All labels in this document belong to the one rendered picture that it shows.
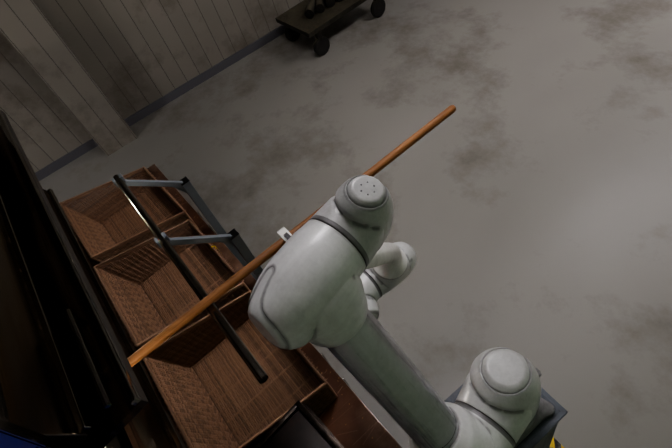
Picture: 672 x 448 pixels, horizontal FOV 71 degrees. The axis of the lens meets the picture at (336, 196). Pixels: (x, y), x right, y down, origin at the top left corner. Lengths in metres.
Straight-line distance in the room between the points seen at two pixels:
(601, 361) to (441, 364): 0.72
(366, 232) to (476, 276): 2.00
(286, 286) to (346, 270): 0.10
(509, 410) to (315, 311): 0.58
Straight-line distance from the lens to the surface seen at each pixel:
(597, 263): 2.86
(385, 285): 1.37
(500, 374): 1.17
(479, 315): 2.64
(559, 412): 1.45
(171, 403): 1.91
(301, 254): 0.76
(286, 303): 0.74
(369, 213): 0.77
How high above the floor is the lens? 2.38
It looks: 47 degrees down
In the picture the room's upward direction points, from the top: 21 degrees counter-clockwise
